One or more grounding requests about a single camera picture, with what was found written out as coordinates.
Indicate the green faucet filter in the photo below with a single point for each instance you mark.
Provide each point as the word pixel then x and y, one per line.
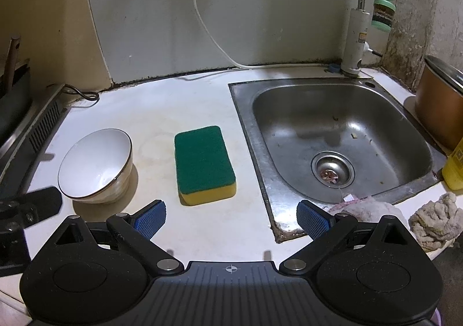
pixel 383 11

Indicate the sink drain strainer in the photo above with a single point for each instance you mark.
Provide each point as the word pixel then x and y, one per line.
pixel 332 169

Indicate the beige rag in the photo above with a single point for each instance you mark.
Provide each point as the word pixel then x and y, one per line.
pixel 434 221

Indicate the metal faucet with white base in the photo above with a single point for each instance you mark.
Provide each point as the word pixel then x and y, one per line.
pixel 356 40

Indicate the blue bottle cap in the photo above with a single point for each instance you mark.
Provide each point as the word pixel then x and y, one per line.
pixel 334 67

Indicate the pink cloth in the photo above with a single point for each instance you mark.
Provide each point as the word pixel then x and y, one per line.
pixel 372 210

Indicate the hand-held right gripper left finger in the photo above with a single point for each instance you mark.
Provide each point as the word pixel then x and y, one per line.
pixel 150 219

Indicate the stainless steel stove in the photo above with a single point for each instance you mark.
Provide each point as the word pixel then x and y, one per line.
pixel 32 137

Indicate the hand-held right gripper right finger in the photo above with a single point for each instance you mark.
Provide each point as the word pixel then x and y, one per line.
pixel 313 219

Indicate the black wok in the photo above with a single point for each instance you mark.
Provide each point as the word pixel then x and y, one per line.
pixel 14 101

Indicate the white bowl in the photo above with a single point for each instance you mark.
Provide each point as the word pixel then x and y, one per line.
pixel 94 163

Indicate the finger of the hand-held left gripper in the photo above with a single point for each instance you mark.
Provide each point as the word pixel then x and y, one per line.
pixel 43 203

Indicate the brown pot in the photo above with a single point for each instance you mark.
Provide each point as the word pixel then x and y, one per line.
pixel 437 109

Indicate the yellow bottle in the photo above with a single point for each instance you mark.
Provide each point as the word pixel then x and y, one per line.
pixel 454 166

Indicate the stainless steel sink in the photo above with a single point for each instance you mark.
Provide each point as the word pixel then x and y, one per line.
pixel 289 119

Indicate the green and yellow sponge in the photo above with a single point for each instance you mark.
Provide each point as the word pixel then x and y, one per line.
pixel 202 159

